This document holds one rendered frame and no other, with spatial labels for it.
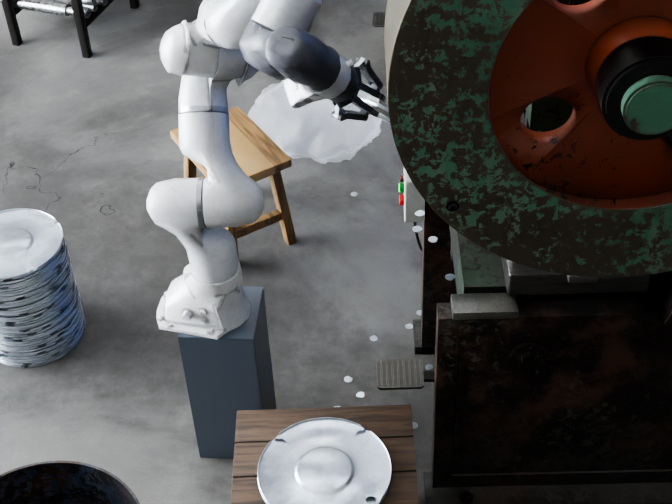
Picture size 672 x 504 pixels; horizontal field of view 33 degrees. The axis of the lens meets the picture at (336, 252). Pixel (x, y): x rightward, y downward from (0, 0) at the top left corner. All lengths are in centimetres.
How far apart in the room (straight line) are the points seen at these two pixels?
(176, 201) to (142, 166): 151
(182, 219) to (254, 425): 50
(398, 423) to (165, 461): 72
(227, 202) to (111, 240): 128
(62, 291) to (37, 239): 16
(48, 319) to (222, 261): 81
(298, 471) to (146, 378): 85
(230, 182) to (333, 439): 61
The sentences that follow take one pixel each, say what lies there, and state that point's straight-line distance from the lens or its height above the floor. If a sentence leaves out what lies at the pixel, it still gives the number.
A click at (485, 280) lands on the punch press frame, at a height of 65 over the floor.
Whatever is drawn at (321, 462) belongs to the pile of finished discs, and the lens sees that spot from 250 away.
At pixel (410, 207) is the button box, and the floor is 55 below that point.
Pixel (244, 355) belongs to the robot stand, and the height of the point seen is 39.
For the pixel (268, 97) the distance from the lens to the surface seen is 395.
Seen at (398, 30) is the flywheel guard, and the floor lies 145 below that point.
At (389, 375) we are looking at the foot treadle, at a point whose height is 16.
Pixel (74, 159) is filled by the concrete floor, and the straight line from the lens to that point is 406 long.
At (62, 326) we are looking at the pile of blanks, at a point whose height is 10.
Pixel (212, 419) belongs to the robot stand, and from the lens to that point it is 288.
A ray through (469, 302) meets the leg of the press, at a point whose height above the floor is 64.
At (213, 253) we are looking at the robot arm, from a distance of 253.
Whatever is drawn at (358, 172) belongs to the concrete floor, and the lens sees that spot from 383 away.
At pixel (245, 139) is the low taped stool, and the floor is 33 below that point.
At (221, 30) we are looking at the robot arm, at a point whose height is 121.
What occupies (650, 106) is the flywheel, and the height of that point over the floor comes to 134.
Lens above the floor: 234
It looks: 42 degrees down
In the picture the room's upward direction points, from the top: 3 degrees counter-clockwise
